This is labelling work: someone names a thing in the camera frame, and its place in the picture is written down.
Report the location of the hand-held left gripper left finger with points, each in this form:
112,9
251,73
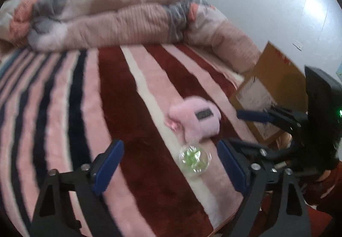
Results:
108,167

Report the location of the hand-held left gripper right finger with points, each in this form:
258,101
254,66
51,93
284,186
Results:
232,170

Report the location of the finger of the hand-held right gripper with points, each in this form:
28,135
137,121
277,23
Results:
248,147
253,115

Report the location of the clear ball with green filling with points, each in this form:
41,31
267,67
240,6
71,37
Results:
195,159

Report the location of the brown cardboard box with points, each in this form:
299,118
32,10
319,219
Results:
275,79

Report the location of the pink plush pouch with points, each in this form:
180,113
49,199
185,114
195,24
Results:
195,119

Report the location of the striped fleece blanket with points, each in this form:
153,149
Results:
107,106

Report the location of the person's red clothing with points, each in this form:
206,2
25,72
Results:
320,225

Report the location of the pink grey patterned quilt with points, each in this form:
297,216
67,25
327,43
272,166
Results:
120,20

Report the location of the white wall switch plate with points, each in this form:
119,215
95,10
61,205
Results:
298,44

